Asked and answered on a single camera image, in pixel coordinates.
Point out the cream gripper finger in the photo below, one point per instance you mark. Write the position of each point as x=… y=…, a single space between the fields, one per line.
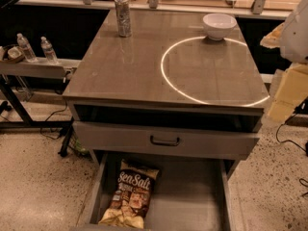
x=291 y=92
x=272 y=39

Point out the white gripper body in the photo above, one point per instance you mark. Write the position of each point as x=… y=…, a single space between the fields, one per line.
x=295 y=36

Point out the brown sea salt chip bag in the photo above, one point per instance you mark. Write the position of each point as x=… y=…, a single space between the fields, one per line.
x=131 y=199

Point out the grey drawer cabinet counter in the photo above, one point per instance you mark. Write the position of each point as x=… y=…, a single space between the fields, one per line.
x=168 y=74

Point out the open middle drawer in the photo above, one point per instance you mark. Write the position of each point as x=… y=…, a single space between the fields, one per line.
x=190 y=194

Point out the white ceramic bowl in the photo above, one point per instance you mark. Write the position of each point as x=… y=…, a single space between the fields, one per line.
x=217 y=26

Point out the tall silver drink can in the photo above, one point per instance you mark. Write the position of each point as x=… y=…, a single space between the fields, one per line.
x=122 y=11

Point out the right clear water bottle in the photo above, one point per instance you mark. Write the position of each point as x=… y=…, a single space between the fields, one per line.
x=48 y=51

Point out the clear water bottle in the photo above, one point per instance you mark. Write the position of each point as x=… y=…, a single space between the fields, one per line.
x=48 y=51
x=26 y=48

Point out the grey side shelf table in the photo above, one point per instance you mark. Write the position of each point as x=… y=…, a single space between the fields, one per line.
x=39 y=69

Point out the left clear water bottle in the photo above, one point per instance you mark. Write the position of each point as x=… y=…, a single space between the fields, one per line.
x=26 y=48

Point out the small brown basket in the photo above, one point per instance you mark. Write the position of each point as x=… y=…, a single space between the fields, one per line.
x=11 y=54

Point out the closed top drawer with handle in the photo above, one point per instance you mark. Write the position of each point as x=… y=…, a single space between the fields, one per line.
x=165 y=141

